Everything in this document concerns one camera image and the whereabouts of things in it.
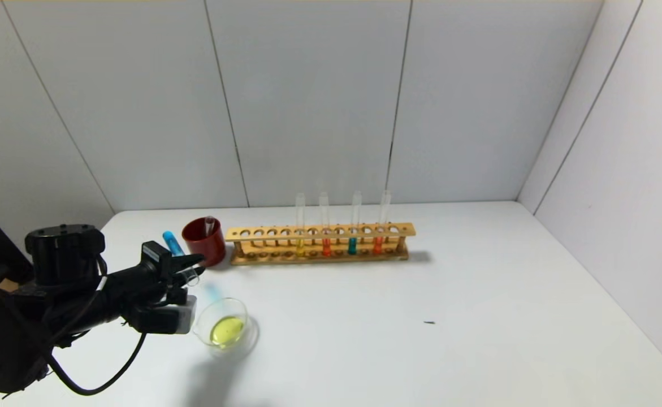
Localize clear glass spouted dish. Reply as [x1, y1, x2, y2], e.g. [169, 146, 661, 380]
[192, 297, 260, 361]

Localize test tube with blue liquid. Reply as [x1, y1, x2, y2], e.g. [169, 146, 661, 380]
[348, 190, 363, 256]
[162, 230, 201, 285]

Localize dark red cup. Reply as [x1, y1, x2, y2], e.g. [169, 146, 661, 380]
[182, 217, 228, 268]

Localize thick black cable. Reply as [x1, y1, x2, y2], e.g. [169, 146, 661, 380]
[47, 332, 148, 396]

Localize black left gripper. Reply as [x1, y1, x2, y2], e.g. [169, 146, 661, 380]
[107, 240, 206, 315]

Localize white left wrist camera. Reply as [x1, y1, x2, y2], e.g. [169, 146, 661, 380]
[132, 296, 198, 336]

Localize wooden test tube rack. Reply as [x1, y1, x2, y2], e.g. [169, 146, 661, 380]
[226, 223, 417, 266]

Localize test tube with orange liquid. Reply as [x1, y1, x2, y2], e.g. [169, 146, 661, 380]
[319, 192, 332, 257]
[372, 189, 392, 256]

